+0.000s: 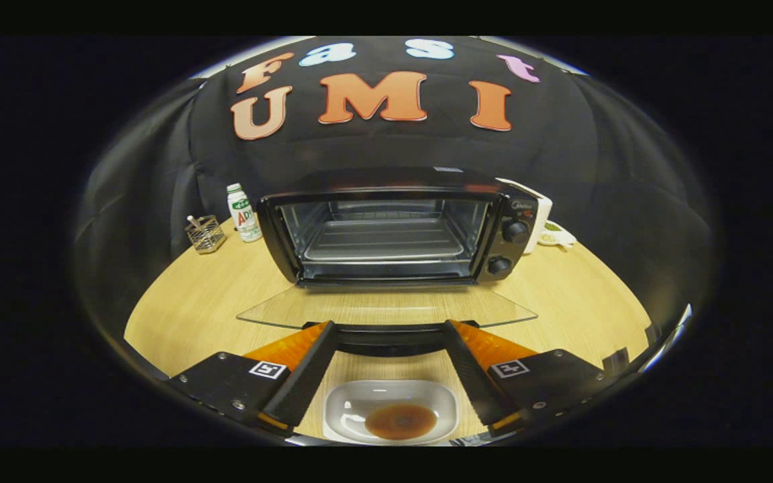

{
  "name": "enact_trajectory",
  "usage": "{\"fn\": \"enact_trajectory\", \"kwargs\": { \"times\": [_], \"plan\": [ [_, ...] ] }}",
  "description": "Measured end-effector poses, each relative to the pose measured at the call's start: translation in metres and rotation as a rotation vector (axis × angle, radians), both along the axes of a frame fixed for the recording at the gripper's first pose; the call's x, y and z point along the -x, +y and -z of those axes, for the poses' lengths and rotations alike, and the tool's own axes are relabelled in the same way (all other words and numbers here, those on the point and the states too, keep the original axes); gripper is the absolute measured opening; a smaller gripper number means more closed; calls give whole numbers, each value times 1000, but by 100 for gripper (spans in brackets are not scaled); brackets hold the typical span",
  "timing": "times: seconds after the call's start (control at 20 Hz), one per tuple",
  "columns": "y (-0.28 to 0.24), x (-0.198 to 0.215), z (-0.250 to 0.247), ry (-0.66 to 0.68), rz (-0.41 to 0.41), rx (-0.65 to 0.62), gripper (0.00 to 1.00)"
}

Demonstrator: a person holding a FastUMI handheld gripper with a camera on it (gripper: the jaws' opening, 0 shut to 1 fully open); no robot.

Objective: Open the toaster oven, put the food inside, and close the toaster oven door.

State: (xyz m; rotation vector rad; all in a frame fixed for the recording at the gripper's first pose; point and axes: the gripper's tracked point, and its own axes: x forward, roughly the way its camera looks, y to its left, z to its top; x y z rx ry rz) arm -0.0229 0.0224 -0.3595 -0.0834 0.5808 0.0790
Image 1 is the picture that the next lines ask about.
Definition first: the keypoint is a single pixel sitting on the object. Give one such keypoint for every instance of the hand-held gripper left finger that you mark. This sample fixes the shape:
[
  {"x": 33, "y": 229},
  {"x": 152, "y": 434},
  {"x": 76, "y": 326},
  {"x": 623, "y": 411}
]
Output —
[{"x": 306, "y": 379}]

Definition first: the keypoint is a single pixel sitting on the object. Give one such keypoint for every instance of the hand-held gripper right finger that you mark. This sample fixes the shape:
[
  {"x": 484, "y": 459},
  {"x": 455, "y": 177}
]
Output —
[{"x": 477, "y": 379}]

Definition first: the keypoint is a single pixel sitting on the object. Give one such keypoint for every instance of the round brown donut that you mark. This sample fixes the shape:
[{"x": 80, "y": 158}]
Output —
[{"x": 400, "y": 421}]

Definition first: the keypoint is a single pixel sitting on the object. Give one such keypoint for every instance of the black toaster oven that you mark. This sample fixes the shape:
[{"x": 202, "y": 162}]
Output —
[{"x": 507, "y": 201}]

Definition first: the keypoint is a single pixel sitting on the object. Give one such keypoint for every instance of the white rectangular plate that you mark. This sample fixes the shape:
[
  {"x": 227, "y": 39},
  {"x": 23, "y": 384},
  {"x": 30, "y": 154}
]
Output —
[{"x": 353, "y": 402}]

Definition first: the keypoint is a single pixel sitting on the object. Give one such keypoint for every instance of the small white dish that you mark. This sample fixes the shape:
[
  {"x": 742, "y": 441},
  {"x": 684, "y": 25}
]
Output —
[{"x": 556, "y": 236}]

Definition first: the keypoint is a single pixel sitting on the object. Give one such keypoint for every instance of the white bottle with green label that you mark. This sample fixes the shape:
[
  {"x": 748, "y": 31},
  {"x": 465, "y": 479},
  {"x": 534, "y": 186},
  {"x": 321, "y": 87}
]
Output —
[{"x": 244, "y": 213}]

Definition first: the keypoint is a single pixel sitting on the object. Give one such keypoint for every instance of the white kitchen appliance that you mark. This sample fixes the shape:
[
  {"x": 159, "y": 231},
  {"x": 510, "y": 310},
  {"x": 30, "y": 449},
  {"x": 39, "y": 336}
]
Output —
[{"x": 541, "y": 204}]

